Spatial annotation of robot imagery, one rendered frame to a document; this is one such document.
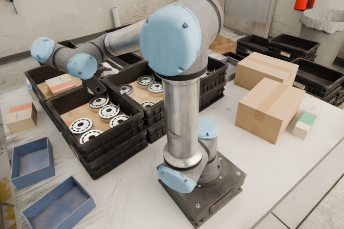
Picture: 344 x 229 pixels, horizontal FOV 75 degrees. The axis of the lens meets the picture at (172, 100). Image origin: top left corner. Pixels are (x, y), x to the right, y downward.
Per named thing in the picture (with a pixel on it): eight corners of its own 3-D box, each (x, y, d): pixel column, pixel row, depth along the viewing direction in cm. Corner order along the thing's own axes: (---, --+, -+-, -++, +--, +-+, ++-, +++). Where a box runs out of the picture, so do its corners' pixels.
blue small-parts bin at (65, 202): (46, 250, 77) (38, 241, 73) (28, 221, 85) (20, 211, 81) (97, 206, 89) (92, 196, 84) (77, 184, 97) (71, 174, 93)
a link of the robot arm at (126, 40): (229, -24, 52) (100, 28, 81) (211, -15, 44) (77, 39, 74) (241, 25, 56) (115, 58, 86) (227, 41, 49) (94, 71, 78)
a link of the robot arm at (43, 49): (42, 63, 65) (23, 54, 68) (69, 74, 75) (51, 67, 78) (54, 39, 66) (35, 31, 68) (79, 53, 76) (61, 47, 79)
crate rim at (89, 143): (145, 115, 100) (145, 111, 98) (81, 152, 84) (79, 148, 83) (102, 81, 124) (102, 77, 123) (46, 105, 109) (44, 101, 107)
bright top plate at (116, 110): (123, 112, 110) (123, 111, 110) (104, 121, 105) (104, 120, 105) (113, 102, 116) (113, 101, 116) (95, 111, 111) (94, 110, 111)
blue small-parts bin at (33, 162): (55, 175, 101) (49, 165, 97) (17, 189, 96) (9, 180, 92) (52, 145, 115) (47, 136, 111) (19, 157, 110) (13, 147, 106)
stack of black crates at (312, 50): (308, 83, 249) (324, 43, 221) (291, 94, 234) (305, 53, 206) (274, 68, 277) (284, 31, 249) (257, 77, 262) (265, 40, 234)
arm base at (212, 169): (228, 173, 86) (230, 156, 80) (193, 190, 81) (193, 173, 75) (206, 146, 97) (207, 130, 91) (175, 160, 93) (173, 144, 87)
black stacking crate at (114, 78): (192, 103, 121) (192, 86, 114) (148, 131, 106) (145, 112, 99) (148, 76, 145) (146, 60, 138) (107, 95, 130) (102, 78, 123)
